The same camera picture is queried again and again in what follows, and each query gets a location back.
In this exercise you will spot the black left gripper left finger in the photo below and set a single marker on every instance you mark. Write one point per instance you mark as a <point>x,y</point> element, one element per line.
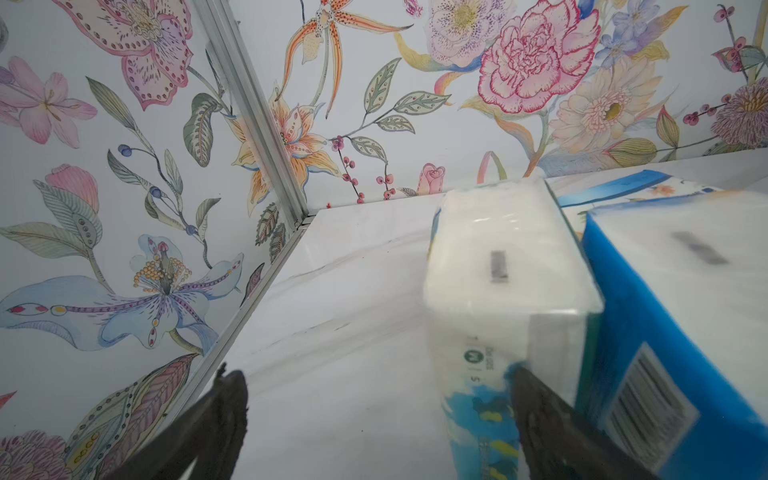
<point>203,443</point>

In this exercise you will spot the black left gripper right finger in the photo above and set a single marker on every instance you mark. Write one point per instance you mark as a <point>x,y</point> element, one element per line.
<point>558,442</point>

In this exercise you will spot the aluminium corner post left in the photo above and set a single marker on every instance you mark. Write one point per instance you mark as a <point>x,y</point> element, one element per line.
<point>227,43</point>

